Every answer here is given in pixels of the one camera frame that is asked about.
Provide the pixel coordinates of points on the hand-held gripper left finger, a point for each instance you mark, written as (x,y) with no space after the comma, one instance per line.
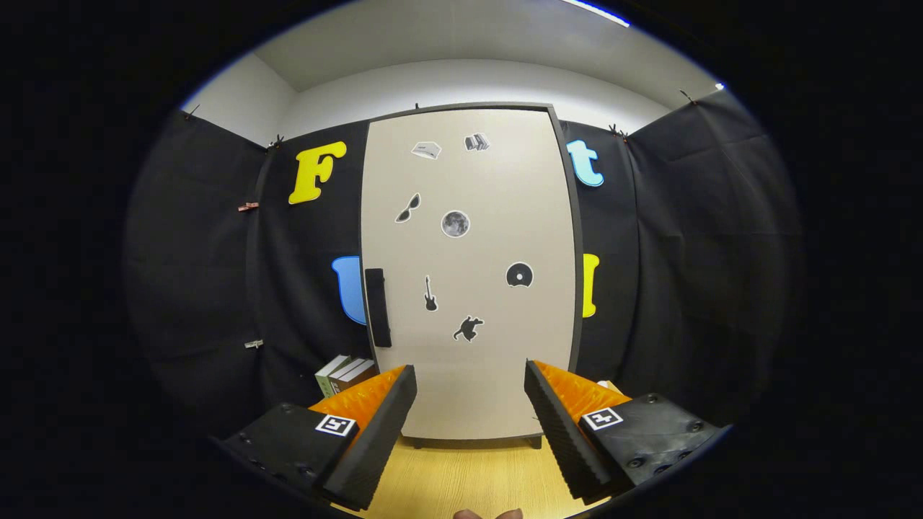
(382,440)

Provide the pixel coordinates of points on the brown book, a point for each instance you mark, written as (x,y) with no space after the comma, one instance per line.
(357,376)

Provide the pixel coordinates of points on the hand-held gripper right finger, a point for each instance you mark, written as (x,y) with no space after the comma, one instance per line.
(559,432)

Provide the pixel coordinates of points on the black backdrop cloth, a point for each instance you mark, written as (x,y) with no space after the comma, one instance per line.
(685,274)

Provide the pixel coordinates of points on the ceiling light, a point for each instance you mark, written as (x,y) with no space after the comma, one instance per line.
(598,12)

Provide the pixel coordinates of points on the dark grey cabinet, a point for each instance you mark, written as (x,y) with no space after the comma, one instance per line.
(579,288)

